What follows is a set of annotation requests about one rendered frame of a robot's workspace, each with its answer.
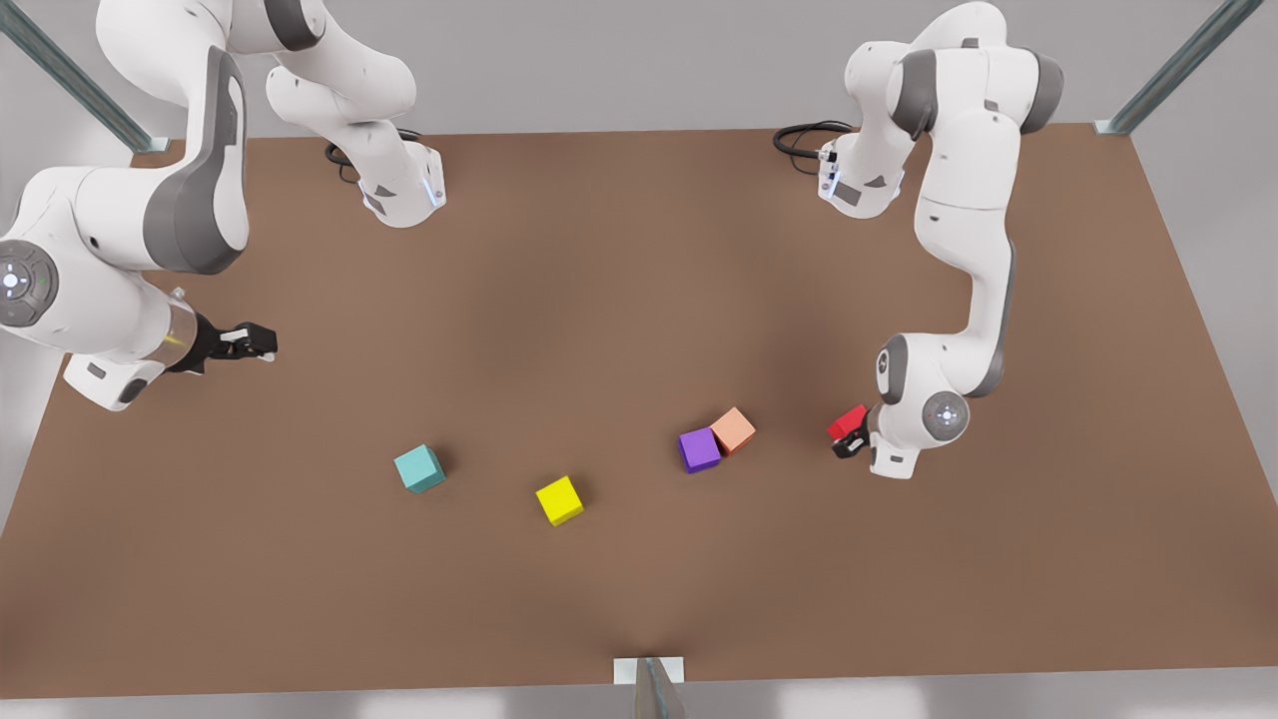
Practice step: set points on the red wooden cube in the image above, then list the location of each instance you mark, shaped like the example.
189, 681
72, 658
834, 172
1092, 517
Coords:
847, 422

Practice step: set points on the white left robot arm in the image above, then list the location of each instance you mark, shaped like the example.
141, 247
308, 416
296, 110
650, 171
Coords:
963, 150

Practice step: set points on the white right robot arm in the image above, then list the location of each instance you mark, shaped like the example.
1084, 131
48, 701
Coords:
120, 200

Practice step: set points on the salmon wooden cube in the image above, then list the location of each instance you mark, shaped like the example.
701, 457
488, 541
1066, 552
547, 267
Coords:
735, 429

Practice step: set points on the purple wooden cube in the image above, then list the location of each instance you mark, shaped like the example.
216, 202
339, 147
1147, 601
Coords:
699, 450

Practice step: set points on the teal wooden cube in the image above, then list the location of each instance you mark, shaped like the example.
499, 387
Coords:
419, 468

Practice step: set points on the yellow wooden cube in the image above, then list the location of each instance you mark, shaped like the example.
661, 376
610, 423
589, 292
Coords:
559, 500

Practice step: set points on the silver frame post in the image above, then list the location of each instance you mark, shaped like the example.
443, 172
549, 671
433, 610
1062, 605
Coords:
1178, 65
654, 687
75, 80

